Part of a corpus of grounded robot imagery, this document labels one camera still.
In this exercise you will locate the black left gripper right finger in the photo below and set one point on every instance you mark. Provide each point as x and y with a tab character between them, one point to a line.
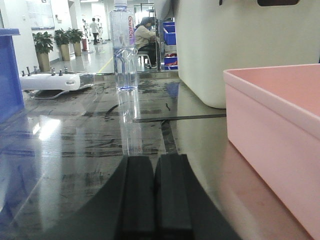
184	211

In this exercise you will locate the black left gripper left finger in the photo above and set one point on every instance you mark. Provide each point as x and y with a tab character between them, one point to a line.
123	209

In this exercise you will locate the pink plastic bin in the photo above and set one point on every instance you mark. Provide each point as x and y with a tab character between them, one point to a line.
273	119

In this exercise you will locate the steel shelf table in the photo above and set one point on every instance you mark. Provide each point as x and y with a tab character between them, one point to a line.
55	155

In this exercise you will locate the blue bin on table top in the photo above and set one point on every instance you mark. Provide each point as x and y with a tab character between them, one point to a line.
11	98

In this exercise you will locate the cream white storage bin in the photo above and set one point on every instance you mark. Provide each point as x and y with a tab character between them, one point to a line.
213	36

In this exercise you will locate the white remote controller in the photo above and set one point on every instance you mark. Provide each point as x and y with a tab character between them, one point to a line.
59	81

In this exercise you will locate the clear water bottle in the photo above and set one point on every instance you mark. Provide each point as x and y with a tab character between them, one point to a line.
122	24

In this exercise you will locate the seated person in beige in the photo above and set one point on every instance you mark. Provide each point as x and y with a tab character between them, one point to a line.
145	39

